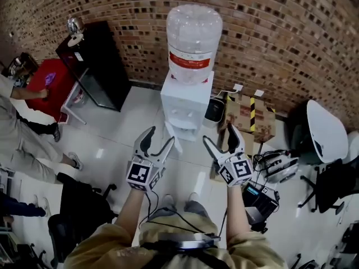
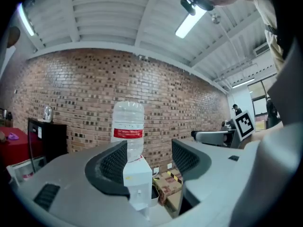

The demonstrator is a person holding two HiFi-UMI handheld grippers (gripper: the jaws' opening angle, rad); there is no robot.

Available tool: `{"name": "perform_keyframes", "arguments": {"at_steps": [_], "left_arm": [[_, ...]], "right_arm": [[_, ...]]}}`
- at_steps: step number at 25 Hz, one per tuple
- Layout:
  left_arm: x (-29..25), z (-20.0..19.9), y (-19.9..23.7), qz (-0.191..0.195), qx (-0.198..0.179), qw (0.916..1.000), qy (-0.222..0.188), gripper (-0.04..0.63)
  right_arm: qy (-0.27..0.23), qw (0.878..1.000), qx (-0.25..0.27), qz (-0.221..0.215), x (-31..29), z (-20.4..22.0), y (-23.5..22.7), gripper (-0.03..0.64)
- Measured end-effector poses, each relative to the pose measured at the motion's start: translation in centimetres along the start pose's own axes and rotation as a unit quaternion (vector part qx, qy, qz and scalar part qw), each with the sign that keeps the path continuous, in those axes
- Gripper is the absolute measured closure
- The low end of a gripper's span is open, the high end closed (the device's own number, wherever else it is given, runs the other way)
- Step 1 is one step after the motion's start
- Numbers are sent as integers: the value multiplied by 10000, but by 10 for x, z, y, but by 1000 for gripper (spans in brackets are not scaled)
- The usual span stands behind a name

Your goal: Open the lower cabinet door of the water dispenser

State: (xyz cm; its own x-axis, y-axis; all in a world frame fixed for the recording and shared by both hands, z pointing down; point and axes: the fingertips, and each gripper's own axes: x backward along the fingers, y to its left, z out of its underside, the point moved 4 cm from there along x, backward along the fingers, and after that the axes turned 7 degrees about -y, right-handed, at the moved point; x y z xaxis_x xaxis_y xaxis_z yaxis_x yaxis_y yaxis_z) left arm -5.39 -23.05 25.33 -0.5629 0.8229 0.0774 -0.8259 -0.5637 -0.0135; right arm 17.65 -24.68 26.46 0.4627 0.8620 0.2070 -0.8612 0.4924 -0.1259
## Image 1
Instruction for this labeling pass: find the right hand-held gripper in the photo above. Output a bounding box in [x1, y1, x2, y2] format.
[202, 122, 254, 188]

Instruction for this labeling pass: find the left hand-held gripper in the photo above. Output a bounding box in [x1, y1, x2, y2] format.
[125, 126, 176, 192]

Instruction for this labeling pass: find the white water dispenser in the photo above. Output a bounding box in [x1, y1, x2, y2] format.
[160, 69, 215, 154]

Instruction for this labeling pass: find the person's right forearm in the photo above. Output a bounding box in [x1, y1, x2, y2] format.
[225, 184, 252, 242]

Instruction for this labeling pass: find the person's left forearm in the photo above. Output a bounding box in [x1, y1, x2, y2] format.
[114, 188, 147, 233]

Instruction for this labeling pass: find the clear water jug red label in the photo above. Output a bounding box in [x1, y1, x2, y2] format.
[165, 4, 223, 85]

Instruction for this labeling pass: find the plain cardboard box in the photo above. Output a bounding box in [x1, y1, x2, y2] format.
[209, 127, 262, 182]

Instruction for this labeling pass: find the printed cardboard box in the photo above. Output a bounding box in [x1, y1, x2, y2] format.
[221, 92, 277, 144]

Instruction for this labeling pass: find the person's left leg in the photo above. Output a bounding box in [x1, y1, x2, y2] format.
[160, 193, 178, 215]

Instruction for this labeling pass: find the person's leg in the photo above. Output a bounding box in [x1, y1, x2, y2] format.
[183, 192, 211, 220]
[160, 193, 178, 215]

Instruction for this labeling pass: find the spare grey gripper device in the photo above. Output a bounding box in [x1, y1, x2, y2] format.
[253, 148, 300, 185]

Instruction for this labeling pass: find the black electronic box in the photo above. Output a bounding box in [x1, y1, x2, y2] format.
[242, 182, 280, 233]

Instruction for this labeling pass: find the person's right leg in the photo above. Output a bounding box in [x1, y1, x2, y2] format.
[183, 192, 211, 220]

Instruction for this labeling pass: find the black office chair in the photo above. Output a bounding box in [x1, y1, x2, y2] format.
[298, 157, 359, 215]
[47, 172, 119, 263]

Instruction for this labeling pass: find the black chest-mounted device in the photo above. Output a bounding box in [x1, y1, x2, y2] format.
[139, 232, 223, 254]

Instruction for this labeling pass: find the black fridge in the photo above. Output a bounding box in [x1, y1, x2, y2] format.
[54, 20, 132, 113]

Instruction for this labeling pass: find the white shell chair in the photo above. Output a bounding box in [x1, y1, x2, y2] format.
[291, 99, 350, 164]

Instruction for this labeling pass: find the person's khaki shirt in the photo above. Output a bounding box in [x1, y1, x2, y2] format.
[62, 211, 287, 269]

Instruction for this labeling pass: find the red table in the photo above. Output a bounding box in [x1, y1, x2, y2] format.
[25, 58, 77, 122]

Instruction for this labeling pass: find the purple cloth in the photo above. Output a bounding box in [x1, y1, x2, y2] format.
[44, 72, 57, 87]

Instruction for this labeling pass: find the glass kettle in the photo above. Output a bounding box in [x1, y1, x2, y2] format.
[66, 16, 85, 43]

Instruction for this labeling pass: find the shelf with small items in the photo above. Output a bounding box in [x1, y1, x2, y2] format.
[1, 52, 39, 89]

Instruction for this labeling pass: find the white power cable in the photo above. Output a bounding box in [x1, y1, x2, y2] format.
[210, 89, 239, 99]

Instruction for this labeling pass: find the black cable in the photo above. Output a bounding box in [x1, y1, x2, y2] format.
[138, 189, 207, 235]
[217, 208, 228, 238]

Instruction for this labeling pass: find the white frame stand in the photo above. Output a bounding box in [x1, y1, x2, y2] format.
[59, 67, 88, 126]

